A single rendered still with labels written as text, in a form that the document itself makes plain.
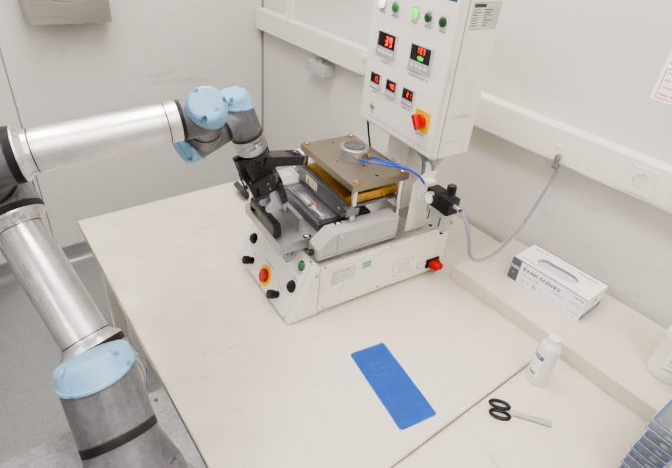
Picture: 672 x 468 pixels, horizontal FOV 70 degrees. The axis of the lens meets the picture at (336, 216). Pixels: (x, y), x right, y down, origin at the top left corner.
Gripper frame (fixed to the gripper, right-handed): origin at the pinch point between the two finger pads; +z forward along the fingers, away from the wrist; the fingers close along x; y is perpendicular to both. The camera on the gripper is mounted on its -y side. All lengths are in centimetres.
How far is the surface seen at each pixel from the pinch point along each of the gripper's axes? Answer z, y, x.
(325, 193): 0.2, -10.8, 3.4
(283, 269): 13.8, 8.2, 6.0
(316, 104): 37, -59, -99
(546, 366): 29, -29, 62
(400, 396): 26, 3, 48
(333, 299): 22.6, 1.0, 17.0
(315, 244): 3.9, -0.3, 13.9
